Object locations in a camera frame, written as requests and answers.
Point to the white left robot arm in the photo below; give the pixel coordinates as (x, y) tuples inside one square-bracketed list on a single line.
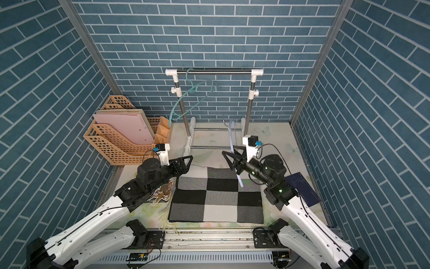
[(76, 247)]

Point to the orange plastic file organizer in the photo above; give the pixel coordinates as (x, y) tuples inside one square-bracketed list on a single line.
[(117, 149)]

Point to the black white checkered scarf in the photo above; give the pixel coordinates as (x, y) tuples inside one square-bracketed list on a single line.
[(215, 195)]

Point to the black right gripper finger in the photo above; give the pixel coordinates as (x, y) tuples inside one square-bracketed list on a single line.
[(234, 159), (240, 152)]

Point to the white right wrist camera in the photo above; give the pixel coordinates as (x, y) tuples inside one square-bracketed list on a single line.
[(252, 145)]

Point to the dark blue notebook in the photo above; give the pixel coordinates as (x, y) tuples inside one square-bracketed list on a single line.
[(299, 183)]

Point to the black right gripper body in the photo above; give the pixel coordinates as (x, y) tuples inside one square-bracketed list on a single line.
[(254, 167)]

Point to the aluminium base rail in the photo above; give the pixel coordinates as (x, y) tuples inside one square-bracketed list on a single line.
[(202, 246)]

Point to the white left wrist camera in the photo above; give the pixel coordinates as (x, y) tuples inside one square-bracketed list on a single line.
[(162, 150)]

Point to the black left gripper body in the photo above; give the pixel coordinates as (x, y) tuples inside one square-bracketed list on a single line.
[(170, 170)]

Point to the pink pressure file folder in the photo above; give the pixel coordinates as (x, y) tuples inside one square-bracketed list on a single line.
[(130, 126)]

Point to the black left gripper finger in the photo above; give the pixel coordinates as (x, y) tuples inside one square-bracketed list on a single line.
[(184, 162), (180, 169)]

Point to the light blue clothes hanger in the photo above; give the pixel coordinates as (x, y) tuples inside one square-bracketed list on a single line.
[(231, 126)]

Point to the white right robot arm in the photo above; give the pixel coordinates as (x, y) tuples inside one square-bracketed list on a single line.
[(319, 246)]

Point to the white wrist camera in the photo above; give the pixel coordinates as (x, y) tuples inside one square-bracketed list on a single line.
[(252, 145), (162, 150)]

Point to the yellow comic book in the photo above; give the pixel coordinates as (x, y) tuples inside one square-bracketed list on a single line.
[(162, 194)]

